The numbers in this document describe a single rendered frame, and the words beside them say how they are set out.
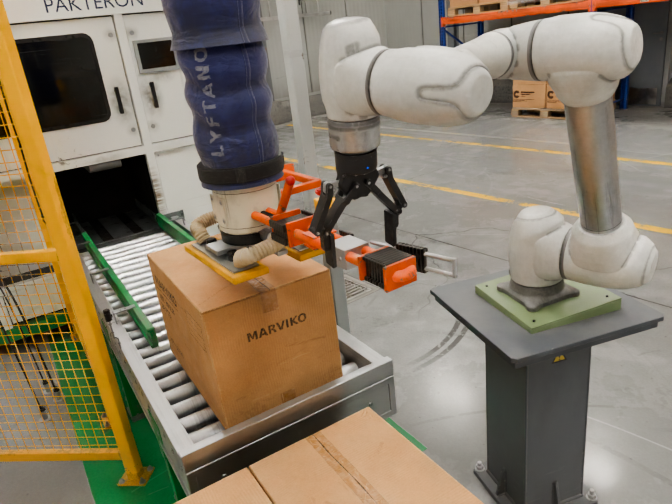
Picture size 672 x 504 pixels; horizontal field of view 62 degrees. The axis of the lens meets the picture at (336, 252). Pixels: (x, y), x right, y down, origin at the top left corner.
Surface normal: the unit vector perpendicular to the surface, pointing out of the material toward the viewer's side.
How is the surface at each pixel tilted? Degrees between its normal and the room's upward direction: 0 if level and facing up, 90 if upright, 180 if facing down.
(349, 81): 88
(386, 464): 0
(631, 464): 0
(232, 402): 90
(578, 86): 118
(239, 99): 72
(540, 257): 91
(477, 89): 97
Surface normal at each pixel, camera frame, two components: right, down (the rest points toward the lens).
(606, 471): -0.11, -0.92
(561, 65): -0.56, 0.71
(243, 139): 0.29, 0.07
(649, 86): -0.79, 0.30
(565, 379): 0.30, 0.32
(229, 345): 0.51, 0.25
